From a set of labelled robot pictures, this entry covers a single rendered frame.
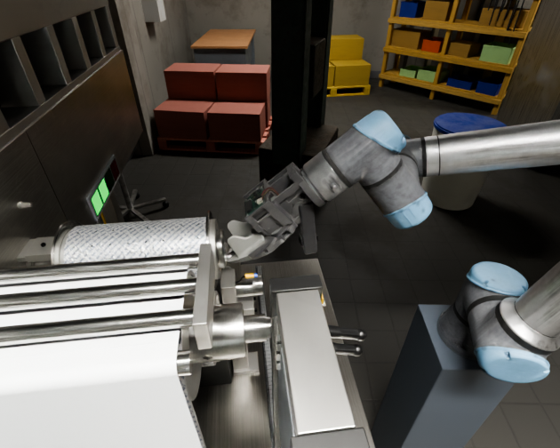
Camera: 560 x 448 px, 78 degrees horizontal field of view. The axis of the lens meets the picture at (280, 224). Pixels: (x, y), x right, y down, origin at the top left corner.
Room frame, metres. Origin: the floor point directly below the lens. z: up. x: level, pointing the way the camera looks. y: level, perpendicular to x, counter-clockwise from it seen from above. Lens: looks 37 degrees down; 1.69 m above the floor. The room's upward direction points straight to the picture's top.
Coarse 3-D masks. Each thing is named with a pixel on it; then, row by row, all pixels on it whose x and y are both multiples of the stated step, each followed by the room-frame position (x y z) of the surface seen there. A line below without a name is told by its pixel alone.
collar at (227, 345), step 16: (224, 304) 0.27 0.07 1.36; (240, 304) 0.27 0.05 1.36; (224, 320) 0.24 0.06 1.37; (240, 320) 0.24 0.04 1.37; (192, 336) 0.23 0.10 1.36; (224, 336) 0.23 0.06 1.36; (240, 336) 0.23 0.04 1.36; (208, 352) 0.22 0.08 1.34; (224, 352) 0.22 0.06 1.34; (240, 352) 0.22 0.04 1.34
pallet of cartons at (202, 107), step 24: (168, 72) 4.01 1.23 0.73; (192, 72) 3.99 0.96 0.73; (216, 72) 3.95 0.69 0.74; (240, 72) 3.94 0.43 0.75; (264, 72) 3.94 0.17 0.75; (168, 96) 4.02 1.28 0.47; (192, 96) 3.99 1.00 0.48; (216, 96) 3.98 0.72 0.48; (240, 96) 3.93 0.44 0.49; (264, 96) 3.92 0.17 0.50; (168, 120) 3.62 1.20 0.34; (192, 120) 3.58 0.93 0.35; (216, 120) 3.55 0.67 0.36; (240, 120) 3.52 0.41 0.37; (264, 120) 3.80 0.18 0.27; (168, 144) 3.64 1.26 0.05; (216, 144) 3.60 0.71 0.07
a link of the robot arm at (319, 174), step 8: (320, 152) 0.51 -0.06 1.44; (312, 160) 0.50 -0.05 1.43; (320, 160) 0.49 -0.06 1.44; (304, 168) 0.49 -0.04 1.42; (312, 168) 0.48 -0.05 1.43; (320, 168) 0.48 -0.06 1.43; (328, 168) 0.47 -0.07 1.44; (304, 176) 0.48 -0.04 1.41; (312, 176) 0.47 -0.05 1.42; (320, 176) 0.47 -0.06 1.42; (328, 176) 0.46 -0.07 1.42; (336, 176) 0.46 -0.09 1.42; (312, 184) 0.47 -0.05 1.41; (320, 184) 0.46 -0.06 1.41; (328, 184) 0.46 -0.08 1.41; (336, 184) 0.47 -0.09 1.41; (344, 184) 0.47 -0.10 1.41; (320, 192) 0.46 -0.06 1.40; (328, 192) 0.46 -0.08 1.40; (336, 192) 0.47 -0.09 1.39; (328, 200) 0.47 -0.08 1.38
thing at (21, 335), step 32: (160, 256) 0.25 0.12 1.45; (192, 256) 0.25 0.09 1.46; (0, 288) 0.23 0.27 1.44; (32, 288) 0.23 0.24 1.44; (64, 288) 0.23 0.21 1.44; (96, 288) 0.21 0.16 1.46; (128, 288) 0.21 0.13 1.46; (160, 288) 0.21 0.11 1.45; (192, 288) 0.21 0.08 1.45; (0, 320) 0.19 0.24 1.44; (32, 320) 0.19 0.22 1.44; (64, 320) 0.18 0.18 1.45; (96, 320) 0.17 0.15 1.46; (128, 320) 0.17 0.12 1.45; (160, 320) 0.18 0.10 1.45; (192, 320) 0.18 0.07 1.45; (0, 352) 0.16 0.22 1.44; (32, 352) 0.16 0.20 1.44
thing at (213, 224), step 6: (210, 222) 0.50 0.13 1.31; (216, 222) 0.52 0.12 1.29; (210, 228) 0.48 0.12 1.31; (216, 228) 0.51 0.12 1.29; (210, 234) 0.47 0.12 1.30; (210, 240) 0.46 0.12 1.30; (60, 252) 0.43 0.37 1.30; (216, 252) 0.45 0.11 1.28; (60, 258) 0.42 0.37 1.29; (216, 258) 0.44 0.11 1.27; (216, 264) 0.44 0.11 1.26; (216, 270) 0.44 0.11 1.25; (216, 276) 0.44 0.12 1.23
